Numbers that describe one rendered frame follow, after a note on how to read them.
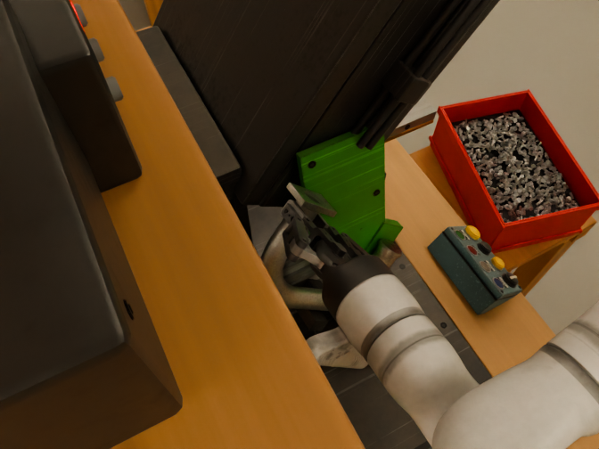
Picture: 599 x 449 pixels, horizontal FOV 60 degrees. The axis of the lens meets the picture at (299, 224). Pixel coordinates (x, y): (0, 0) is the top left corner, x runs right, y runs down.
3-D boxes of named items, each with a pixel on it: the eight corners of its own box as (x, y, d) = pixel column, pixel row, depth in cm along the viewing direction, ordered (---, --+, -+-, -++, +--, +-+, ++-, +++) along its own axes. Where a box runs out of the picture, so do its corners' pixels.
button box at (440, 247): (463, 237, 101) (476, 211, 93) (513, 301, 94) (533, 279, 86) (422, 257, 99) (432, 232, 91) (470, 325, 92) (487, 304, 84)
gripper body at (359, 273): (420, 286, 53) (370, 230, 59) (369, 272, 47) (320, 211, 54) (375, 338, 55) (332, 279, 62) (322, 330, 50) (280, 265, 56)
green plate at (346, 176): (356, 209, 82) (349, 93, 68) (385, 242, 77) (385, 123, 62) (291, 239, 80) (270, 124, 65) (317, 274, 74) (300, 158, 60)
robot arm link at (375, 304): (294, 351, 51) (324, 404, 47) (363, 265, 48) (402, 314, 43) (353, 357, 57) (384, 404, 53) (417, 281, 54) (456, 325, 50)
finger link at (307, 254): (336, 262, 52) (335, 252, 54) (298, 239, 51) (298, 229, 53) (323, 280, 53) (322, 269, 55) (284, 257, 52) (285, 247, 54)
